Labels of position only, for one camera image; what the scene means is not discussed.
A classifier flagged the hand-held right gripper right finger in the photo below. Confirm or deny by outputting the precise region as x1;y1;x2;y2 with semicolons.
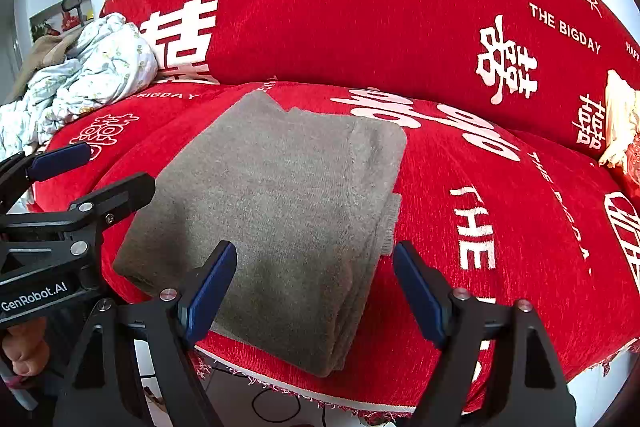
392;241;576;427

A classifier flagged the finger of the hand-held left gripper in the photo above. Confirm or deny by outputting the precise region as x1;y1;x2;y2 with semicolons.
0;172;157;280
0;142;93;212

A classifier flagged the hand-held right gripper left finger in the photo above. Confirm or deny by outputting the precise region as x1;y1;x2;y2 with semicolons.
52;239;238;427

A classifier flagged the grey knitted sweater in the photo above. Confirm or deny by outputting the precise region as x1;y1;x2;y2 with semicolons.
112;91;408;378

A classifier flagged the person's left hand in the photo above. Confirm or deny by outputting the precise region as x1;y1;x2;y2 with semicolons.
0;317;51;378

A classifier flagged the pale floral quilt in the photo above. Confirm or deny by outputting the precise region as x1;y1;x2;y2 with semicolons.
0;13;158;160

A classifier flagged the brown cloth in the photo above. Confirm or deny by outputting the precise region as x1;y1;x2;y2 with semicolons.
7;32;83;102

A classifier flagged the red embroidered pillow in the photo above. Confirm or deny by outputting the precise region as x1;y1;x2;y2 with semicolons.
617;142;640;185

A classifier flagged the red printed sofa cover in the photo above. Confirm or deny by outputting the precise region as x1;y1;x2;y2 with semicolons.
27;0;640;423

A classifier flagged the cream plush cloth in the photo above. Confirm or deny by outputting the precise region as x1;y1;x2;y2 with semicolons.
599;69;640;168

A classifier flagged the black floor cable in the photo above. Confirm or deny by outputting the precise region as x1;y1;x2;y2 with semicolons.
200;357;331;427

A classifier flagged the wall poster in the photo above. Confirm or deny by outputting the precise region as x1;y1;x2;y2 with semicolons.
29;4;66;42

